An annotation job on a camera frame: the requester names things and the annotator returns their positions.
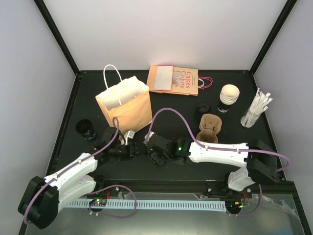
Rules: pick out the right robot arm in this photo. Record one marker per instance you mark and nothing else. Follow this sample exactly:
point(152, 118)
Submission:
point(255, 165)

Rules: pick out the light blue cable duct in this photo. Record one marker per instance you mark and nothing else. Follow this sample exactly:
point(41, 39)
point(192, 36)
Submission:
point(186, 205)

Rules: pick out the black frame post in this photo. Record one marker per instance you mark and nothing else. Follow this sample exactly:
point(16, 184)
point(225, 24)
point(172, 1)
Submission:
point(56, 34)
point(288, 7)

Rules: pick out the black frame post left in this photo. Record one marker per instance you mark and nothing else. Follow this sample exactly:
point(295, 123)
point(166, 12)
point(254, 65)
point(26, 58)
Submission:
point(56, 34)

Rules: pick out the orange paper bag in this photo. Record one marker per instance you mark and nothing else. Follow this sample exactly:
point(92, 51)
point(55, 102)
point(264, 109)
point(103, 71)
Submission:
point(129, 101)

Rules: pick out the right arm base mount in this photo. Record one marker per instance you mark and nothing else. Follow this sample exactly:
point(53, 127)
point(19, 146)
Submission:
point(219, 189)

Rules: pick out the orange flat bag stack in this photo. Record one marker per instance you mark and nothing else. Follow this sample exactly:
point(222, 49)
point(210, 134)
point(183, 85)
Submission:
point(160, 78)

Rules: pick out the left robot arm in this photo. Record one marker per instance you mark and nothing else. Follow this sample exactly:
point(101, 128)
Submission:
point(45, 197)

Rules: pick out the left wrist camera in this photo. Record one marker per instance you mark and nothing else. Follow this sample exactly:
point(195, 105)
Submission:
point(128, 135)

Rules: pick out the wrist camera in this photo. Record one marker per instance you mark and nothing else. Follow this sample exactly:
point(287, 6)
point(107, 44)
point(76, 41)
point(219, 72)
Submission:
point(128, 135)
point(147, 137)

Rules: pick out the stack of black lids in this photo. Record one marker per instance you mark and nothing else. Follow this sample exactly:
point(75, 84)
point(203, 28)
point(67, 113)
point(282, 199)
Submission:
point(202, 108)

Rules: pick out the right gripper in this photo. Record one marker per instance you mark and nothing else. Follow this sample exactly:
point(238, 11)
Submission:
point(155, 160)

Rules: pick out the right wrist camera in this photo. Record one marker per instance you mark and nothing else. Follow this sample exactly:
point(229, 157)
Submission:
point(147, 137)

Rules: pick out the jar of white stirrers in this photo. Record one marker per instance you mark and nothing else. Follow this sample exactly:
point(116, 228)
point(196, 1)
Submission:
point(257, 107)

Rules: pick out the black frame post right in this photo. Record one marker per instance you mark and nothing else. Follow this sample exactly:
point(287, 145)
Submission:
point(288, 7)

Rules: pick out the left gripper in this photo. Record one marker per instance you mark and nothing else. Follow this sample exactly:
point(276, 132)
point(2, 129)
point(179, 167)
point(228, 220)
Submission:
point(132, 151)

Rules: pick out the stack of paper cups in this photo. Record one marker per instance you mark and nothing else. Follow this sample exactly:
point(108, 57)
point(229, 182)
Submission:
point(228, 96)

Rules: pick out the Cakes printed paper bag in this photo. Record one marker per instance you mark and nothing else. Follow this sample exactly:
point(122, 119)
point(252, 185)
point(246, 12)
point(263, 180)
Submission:
point(186, 81)

